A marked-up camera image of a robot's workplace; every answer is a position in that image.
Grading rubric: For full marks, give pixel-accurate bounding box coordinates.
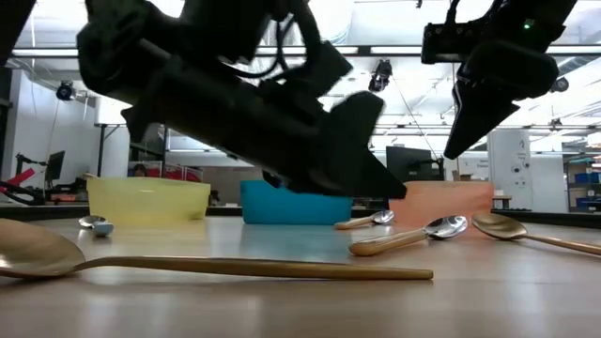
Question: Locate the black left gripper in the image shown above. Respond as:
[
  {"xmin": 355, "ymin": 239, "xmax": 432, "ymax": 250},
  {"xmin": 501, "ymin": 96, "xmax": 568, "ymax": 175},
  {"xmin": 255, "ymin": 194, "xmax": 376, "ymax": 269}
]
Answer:
[{"xmin": 124, "ymin": 69, "xmax": 408, "ymax": 199}]

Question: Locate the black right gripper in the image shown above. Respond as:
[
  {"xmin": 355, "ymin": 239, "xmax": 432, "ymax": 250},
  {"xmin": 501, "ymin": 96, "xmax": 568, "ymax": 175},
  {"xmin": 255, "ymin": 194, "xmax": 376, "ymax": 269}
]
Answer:
[{"xmin": 442, "ymin": 39, "xmax": 560, "ymax": 161}]

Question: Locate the blue plastic bin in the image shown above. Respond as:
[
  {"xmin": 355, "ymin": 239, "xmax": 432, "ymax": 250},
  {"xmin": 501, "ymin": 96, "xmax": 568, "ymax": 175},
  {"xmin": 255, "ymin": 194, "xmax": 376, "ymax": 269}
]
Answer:
[{"xmin": 239, "ymin": 179, "xmax": 354, "ymax": 225}]

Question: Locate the orange-handled silver spoon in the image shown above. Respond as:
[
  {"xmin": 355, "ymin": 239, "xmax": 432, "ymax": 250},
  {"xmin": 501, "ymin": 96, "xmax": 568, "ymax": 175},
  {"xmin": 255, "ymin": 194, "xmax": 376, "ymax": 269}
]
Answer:
[
  {"xmin": 333, "ymin": 209, "xmax": 395, "ymax": 231},
  {"xmin": 347, "ymin": 215, "xmax": 470, "ymax": 258}
]

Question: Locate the yellow plastic bin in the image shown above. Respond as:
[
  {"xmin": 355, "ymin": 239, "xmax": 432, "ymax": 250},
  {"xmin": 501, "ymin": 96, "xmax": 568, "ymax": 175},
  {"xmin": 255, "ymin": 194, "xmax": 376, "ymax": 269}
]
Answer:
[{"xmin": 85, "ymin": 176, "xmax": 212, "ymax": 227}]

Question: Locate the black computer monitor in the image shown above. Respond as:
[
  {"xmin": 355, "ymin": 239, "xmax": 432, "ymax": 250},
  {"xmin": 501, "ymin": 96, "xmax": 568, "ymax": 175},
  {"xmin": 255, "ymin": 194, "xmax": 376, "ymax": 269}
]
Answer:
[{"xmin": 385, "ymin": 146, "xmax": 446, "ymax": 187}]

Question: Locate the white pillar with signs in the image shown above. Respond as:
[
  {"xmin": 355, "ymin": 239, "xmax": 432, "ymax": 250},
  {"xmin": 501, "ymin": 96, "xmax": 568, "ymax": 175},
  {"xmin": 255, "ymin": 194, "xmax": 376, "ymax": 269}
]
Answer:
[{"xmin": 486, "ymin": 129, "xmax": 532, "ymax": 213}]

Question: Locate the orange plastic bin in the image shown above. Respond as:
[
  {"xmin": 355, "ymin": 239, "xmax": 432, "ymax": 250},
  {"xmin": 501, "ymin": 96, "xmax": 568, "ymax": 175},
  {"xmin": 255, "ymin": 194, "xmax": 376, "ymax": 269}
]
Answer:
[{"xmin": 388, "ymin": 180, "xmax": 495, "ymax": 230}]

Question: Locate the small black background monitor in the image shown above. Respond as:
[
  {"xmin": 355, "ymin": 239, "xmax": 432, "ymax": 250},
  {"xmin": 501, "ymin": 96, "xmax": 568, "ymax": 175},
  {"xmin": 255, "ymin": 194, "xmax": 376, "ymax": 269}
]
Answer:
[{"xmin": 44, "ymin": 150, "xmax": 67, "ymax": 184}]

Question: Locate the red background bar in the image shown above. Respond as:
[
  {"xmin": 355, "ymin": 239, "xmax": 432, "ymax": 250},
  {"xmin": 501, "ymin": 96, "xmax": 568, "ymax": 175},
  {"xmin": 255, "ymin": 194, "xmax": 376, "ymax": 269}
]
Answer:
[{"xmin": 0, "ymin": 166, "xmax": 44, "ymax": 190}]

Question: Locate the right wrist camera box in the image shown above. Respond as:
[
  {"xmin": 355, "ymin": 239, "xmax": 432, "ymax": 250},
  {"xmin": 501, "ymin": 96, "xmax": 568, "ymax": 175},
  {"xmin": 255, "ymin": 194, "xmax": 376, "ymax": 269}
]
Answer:
[{"xmin": 421, "ymin": 22, "xmax": 478, "ymax": 66}]

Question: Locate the black hanging ceiling camera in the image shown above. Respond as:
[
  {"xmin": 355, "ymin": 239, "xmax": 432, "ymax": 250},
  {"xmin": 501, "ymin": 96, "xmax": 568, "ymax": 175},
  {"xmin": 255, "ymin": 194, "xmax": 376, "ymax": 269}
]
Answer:
[{"xmin": 367, "ymin": 59, "xmax": 393, "ymax": 95}]

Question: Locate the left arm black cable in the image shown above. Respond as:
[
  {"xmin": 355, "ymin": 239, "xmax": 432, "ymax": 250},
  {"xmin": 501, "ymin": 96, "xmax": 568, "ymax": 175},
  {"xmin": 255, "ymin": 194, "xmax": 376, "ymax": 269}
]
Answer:
[{"xmin": 220, "ymin": 0, "xmax": 330, "ymax": 81}]

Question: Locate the black background workstation frame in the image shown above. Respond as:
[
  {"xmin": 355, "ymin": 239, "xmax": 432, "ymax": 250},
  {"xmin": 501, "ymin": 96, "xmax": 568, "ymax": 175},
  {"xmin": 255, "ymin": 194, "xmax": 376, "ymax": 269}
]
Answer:
[{"xmin": 95, "ymin": 121, "xmax": 170, "ymax": 180}]

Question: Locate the blue-handled silver spoon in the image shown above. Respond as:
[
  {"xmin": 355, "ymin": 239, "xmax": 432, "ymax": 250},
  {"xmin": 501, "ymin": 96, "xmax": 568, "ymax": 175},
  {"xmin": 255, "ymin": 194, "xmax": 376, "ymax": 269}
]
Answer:
[{"xmin": 77, "ymin": 214, "xmax": 116, "ymax": 238}]

